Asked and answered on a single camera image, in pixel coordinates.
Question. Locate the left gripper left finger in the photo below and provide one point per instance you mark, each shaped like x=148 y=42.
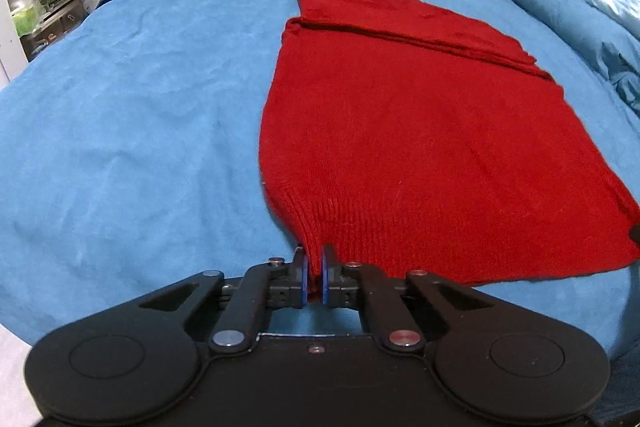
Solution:
x=130 y=362

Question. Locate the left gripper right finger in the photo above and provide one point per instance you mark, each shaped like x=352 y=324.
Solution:
x=499 y=360

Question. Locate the red knit sweater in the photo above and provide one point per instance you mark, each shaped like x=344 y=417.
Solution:
x=412 y=137

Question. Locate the blue bed sheet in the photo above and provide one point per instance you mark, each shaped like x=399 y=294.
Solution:
x=129 y=149

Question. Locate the blue rolled duvet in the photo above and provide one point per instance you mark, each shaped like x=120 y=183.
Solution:
x=604 y=44

